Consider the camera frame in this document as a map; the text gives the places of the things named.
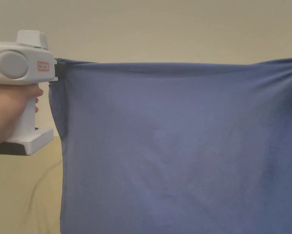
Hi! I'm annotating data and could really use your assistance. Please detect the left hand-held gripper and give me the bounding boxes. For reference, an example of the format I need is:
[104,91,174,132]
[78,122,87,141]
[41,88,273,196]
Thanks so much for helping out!
[0,30,68,156]

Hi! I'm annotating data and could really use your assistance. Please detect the dark blue shirt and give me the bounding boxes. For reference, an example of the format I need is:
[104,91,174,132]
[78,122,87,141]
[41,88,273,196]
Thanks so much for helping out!
[49,55,292,234]

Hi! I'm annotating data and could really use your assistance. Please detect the person's left hand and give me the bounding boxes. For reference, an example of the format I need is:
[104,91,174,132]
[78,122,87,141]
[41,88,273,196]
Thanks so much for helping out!
[0,83,44,154]

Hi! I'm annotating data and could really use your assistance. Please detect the bed with beige sheet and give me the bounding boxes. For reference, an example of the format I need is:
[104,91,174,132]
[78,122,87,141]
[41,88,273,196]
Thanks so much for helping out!
[0,139,63,234]

